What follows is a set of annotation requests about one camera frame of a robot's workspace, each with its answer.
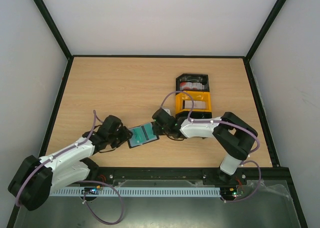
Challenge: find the yellow bin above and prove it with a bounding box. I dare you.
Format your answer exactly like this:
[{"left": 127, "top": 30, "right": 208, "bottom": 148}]
[{"left": 175, "top": 91, "right": 213, "bottom": 119}]

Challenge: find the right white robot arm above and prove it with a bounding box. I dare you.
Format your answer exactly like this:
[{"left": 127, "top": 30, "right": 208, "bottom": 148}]
[{"left": 152, "top": 108, "right": 260, "bottom": 184}]

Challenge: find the black bin with teal cards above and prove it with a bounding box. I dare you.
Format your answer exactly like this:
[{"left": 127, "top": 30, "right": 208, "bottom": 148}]
[{"left": 175, "top": 111, "right": 212, "bottom": 119}]

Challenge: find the black aluminium frame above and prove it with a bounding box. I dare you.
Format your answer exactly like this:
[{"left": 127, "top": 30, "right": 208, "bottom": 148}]
[{"left": 5, "top": 0, "right": 308, "bottom": 228}]

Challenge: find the black leather card holder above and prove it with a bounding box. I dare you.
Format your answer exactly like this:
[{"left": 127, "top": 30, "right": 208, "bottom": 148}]
[{"left": 127, "top": 122, "right": 160, "bottom": 149}]

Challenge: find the white patterned card stack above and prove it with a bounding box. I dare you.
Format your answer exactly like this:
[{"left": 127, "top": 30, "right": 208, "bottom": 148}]
[{"left": 182, "top": 100, "right": 206, "bottom": 110}]

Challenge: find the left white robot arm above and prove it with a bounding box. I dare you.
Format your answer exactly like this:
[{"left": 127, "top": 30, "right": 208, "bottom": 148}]
[{"left": 8, "top": 115, "right": 133, "bottom": 211}]

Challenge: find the black bin with red cards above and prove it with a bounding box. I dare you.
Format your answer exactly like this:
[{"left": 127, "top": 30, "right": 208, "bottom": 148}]
[{"left": 175, "top": 73, "right": 210, "bottom": 92}]

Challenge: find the red dotted card stack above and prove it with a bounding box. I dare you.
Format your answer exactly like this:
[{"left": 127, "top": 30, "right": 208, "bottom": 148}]
[{"left": 179, "top": 82, "right": 205, "bottom": 91}]

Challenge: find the teal card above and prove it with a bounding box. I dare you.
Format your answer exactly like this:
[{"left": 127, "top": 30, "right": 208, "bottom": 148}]
[
  {"left": 142, "top": 122, "right": 157, "bottom": 141},
  {"left": 129, "top": 126, "right": 146, "bottom": 147}
]

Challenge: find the light blue cable duct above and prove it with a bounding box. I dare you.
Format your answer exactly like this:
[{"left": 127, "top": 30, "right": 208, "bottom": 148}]
[{"left": 51, "top": 186, "right": 221, "bottom": 198}]

